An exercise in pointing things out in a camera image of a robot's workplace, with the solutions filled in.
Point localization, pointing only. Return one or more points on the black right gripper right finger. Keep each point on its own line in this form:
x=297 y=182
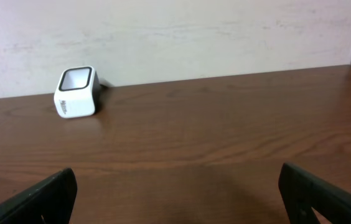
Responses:
x=303 y=194

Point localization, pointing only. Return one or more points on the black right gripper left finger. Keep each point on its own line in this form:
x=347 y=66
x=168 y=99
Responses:
x=49 y=201

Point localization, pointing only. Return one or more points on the white barcode scanner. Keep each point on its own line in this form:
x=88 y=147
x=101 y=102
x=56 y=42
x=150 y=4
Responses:
x=77 y=93

